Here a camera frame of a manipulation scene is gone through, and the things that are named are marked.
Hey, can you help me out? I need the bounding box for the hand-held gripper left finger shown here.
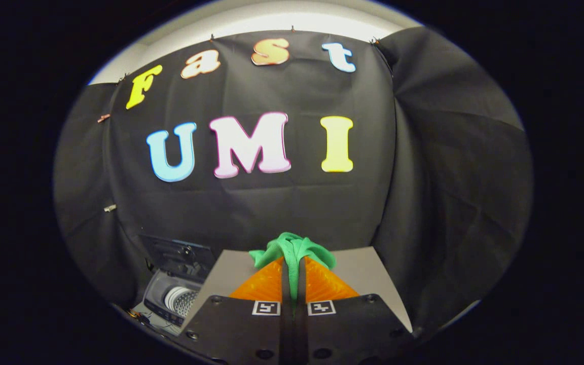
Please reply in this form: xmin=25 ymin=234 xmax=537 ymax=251
xmin=173 ymin=256 xmax=296 ymax=365

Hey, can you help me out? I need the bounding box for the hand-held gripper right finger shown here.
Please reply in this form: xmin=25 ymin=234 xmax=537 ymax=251
xmin=295 ymin=256 xmax=417 ymax=365

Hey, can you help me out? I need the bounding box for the green shirt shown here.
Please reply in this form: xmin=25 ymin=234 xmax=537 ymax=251
xmin=249 ymin=232 xmax=337 ymax=305

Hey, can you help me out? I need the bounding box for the grey washing machine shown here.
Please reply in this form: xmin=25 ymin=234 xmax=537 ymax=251
xmin=132 ymin=269 xmax=206 ymax=336

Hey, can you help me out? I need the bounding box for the black backdrop cloth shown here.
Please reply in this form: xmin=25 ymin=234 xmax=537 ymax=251
xmin=53 ymin=25 xmax=533 ymax=335

